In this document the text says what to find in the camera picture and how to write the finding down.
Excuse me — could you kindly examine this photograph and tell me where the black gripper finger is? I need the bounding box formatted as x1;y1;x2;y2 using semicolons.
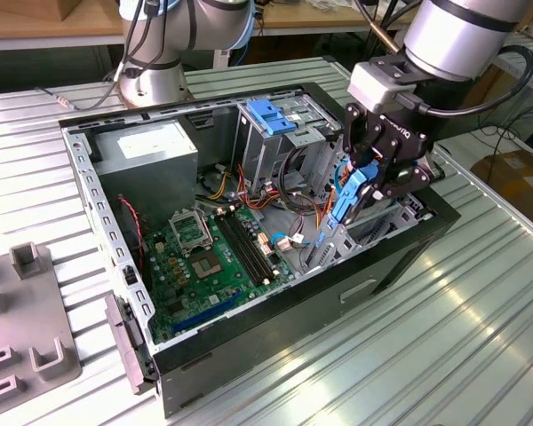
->
341;101;386;173
370;152;433;201

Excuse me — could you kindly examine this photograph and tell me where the hard disk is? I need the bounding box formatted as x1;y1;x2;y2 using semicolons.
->
314;162;383;255

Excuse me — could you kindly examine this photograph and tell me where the perforated metal disk bay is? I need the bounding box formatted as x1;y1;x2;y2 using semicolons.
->
301;132;434;272

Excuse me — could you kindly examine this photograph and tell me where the black stand pole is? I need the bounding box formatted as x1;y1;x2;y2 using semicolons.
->
357;0;401;85

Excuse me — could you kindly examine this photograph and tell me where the blue plastic drive latch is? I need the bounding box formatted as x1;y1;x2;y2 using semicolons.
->
246;99;297;138

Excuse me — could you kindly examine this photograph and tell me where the flat cardboard box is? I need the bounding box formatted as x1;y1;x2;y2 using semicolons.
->
470;148;533;214

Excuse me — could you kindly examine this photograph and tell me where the metal optical drive cage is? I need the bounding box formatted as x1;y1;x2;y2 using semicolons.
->
233;95;344;196

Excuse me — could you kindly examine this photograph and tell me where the wooden desk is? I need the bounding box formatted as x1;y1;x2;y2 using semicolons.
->
0;0;421;52

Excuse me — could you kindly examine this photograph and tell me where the black RAM slot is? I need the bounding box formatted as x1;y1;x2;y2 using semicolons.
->
228;208;279;281
215;211;267;288

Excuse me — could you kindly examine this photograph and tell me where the black open PC case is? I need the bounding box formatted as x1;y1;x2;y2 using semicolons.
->
57;82;463;421

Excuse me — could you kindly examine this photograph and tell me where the CPU socket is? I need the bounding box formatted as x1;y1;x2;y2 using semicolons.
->
188;250;226;280

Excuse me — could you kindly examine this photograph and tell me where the metal socket cover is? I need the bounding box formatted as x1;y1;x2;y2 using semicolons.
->
167;208;214;256

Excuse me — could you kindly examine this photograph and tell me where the green motherboard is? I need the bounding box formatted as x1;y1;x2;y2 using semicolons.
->
141;206;294;345

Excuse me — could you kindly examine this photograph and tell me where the grey power supply unit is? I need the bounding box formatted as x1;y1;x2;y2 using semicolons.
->
91;119;200;223

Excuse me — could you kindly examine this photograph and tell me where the blue expansion slot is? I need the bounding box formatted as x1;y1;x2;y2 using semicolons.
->
171;288;243;336

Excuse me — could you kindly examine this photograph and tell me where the black case fan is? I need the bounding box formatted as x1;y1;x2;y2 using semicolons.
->
115;193;155;292

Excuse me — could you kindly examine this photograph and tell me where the brown cardboard box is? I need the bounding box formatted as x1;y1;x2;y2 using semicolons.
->
55;0;121;23

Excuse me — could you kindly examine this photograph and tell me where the grey parts rack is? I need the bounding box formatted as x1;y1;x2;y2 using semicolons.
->
0;241;84;409

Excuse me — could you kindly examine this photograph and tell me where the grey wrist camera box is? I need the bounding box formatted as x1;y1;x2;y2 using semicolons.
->
346;61;421;114

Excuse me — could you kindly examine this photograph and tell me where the long blue disk wire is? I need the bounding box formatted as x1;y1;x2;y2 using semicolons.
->
331;159;353;199

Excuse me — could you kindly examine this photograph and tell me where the black cable bundle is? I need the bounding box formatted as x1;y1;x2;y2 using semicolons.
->
278;148;321;209

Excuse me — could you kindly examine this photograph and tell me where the orange wire bundle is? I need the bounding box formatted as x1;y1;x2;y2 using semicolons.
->
292;185;338;232

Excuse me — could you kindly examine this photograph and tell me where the red wire bundle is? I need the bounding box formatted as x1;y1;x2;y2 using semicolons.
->
237;163;281;210

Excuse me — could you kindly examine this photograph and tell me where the blue wire with white plug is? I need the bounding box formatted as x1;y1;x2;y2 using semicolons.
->
269;233;312;252

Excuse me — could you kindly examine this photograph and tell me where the thick black camera cable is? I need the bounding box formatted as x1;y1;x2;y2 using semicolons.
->
397;43;533;119

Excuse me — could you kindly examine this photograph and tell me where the yellow wire bundle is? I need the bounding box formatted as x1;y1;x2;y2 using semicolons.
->
208;171;232;201

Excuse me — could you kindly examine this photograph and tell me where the red black fan wire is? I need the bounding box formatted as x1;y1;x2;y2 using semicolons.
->
116;194;147;272

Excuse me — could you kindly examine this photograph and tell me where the black cable with metal plug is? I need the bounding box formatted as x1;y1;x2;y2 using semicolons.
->
34;43;134;112

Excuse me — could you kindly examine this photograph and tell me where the grey plastic case handle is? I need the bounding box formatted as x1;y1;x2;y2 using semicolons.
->
104;292;159;396

